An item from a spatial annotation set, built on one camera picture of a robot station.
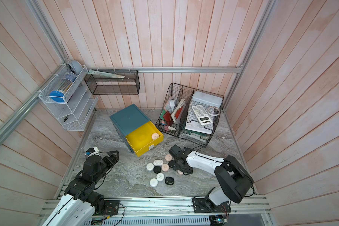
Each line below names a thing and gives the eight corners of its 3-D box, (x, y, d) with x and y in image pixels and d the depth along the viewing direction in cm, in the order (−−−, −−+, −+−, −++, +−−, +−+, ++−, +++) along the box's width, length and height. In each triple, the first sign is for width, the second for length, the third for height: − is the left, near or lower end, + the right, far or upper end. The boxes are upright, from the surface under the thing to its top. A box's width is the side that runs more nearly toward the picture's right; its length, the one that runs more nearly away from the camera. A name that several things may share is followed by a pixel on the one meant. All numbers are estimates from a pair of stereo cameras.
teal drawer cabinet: (132, 155, 94) (124, 137, 78) (117, 136, 104) (107, 116, 87) (154, 138, 103) (152, 119, 86) (138, 122, 113) (133, 102, 96)
